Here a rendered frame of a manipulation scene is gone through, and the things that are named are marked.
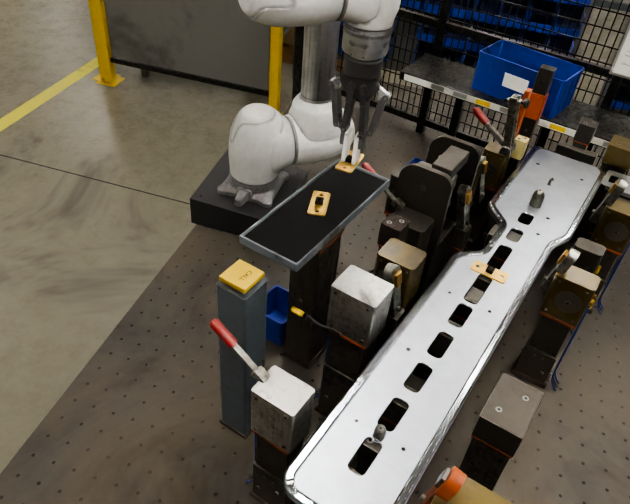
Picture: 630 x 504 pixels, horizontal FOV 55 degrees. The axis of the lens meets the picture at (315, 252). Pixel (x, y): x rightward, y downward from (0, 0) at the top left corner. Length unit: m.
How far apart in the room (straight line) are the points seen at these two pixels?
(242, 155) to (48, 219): 1.64
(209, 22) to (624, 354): 3.02
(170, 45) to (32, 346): 2.25
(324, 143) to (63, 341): 1.37
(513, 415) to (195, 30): 3.32
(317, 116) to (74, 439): 1.07
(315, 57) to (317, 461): 1.13
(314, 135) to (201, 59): 2.33
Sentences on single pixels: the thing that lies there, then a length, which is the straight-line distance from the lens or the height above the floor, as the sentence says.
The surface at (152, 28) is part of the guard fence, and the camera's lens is 4.19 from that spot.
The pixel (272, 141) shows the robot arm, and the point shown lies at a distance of 1.79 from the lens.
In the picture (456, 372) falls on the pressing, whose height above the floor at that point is 1.00.
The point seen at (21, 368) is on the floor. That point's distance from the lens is 2.59.
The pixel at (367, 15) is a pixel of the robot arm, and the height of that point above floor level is 1.55.
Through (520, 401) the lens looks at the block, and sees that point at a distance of 1.18.
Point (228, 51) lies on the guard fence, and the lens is 3.98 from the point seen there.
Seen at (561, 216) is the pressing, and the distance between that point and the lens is 1.72.
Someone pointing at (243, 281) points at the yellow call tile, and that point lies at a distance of 1.09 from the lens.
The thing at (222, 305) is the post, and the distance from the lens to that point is 1.14.
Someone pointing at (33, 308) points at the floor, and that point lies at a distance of 2.80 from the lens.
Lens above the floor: 1.91
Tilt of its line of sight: 40 degrees down
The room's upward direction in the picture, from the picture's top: 6 degrees clockwise
